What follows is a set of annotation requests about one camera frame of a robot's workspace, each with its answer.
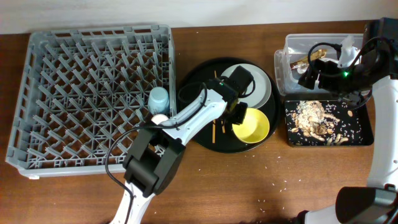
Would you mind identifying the black rectangular waste tray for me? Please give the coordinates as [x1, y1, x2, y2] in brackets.
[284, 100, 374, 147]

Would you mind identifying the wooden chopstick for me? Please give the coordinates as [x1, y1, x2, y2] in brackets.
[212, 119, 216, 144]
[214, 70, 226, 134]

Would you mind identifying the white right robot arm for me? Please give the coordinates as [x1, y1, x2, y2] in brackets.
[295, 17, 397, 224]

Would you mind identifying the pale grey plate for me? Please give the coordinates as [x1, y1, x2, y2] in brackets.
[221, 63, 272, 109]

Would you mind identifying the clear plastic waste bin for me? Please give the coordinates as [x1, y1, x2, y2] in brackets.
[274, 34, 349, 96]

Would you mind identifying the light blue cup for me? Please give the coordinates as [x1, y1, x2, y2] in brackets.
[148, 86, 170, 115]

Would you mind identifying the round black tray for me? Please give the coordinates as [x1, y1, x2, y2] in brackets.
[180, 57, 282, 153]

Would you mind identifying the gold snack wrapper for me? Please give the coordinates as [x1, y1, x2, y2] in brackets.
[290, 49, 328, 70]

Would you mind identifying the grey dishwasher rack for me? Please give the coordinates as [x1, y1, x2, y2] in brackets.
[6, 25, 177, 179]

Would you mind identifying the food scraps pile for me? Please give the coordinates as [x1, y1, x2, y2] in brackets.
[288, 100, 349, 146]

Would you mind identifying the pink cup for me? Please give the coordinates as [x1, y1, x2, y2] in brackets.
[151, 114, 169, 125]

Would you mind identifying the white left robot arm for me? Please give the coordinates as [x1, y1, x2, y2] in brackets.
[112, 66, 255, 223]

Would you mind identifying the yellow bowl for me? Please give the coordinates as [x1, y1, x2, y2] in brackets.
[232, 108, 271, 144]

